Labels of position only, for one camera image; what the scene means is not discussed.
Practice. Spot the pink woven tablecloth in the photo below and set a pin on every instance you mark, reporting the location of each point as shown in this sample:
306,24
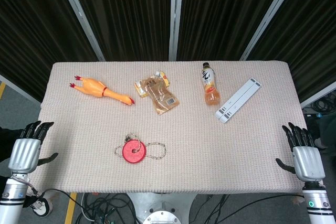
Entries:
183,155

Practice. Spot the orange drink bottle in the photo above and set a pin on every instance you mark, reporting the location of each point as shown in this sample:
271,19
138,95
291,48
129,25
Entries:
211,95

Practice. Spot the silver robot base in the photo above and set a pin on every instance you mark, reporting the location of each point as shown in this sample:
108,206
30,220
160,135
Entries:
160,205

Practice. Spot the orange rubber chicken toy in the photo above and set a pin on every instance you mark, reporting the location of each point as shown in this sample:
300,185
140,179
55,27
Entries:
92,86

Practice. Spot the white shoe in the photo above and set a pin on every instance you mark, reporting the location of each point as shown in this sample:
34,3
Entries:
321,143

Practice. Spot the red disc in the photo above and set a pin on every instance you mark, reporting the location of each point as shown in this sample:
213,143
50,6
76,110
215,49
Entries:
128,156

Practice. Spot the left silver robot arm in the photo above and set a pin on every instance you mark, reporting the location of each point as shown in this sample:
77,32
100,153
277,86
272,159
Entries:
11,195

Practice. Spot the grey partition frame post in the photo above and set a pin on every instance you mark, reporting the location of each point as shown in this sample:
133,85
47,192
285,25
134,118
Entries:
78,14
18,89
270,16
319,94
176,16

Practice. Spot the black white sneaker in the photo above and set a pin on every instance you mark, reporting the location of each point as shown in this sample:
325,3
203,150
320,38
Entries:
42,205

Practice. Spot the black sleeved person forearm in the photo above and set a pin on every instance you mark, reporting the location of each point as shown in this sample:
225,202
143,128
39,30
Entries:
8,140

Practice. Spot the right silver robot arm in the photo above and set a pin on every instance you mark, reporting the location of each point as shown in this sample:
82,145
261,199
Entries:
319,203

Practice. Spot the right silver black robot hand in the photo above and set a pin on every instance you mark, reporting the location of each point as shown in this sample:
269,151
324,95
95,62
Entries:
308,162

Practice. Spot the yellow snack packet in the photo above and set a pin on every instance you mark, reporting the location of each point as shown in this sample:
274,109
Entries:
166,79

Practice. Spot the black pleated curtain panel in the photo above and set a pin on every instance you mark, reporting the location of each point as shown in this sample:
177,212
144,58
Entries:
309,30
123,14
31,24
225,14

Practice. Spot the brown clear snack bag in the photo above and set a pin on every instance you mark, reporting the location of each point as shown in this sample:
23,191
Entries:
162,98

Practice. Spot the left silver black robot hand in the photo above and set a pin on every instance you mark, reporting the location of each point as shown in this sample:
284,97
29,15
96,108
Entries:
25,155

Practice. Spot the white folding stand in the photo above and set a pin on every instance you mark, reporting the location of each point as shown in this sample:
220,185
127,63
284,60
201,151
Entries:
236,102

